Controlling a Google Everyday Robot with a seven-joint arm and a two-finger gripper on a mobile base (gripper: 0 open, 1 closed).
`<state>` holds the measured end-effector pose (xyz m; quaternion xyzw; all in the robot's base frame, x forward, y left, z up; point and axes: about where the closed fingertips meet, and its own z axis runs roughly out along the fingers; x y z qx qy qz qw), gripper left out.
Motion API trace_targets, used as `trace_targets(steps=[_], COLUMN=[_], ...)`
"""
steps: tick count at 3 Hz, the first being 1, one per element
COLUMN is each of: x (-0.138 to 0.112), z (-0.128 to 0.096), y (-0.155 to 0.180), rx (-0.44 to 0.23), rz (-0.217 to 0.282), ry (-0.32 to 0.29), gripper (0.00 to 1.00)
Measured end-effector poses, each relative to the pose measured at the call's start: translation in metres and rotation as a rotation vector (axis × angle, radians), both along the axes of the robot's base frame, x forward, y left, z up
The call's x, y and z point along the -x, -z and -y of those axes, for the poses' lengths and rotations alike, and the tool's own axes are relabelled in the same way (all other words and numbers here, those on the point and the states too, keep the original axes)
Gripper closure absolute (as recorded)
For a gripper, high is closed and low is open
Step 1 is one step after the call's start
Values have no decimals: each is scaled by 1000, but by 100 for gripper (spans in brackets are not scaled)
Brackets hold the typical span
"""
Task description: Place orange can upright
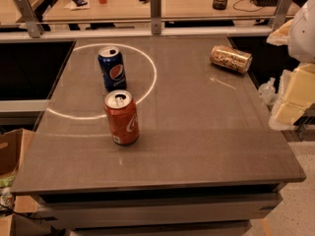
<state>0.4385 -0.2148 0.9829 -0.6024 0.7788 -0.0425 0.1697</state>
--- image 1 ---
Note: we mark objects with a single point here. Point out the metal divider bracket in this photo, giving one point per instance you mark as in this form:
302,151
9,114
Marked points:
155,7
34,27
280,14

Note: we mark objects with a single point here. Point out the right metal divider bracket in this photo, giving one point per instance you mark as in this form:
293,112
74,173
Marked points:
280,14

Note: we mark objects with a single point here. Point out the brown cardboard box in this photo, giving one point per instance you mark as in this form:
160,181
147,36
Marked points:
13,147

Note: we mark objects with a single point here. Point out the clear plastic bottle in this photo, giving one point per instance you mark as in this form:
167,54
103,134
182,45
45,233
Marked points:
267,91

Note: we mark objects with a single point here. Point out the blue Pepsi can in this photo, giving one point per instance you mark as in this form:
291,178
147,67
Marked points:
111,64

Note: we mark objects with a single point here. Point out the orange-gold soda can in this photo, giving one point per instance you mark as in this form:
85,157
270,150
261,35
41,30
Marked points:
230,58

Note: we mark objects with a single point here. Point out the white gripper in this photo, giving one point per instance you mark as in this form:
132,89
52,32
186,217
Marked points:
303,36

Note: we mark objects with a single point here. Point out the white drawer cabinet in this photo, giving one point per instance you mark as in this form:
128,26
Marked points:
158,207

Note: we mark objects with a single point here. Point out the left metal divider bracket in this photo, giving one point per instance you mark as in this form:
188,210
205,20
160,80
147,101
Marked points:
34,27

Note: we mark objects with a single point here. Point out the middle metal divider bracket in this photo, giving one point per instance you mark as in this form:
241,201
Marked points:
155,7

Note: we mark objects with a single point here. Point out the red Coca-Cola can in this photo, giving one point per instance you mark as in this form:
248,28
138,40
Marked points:
122,117

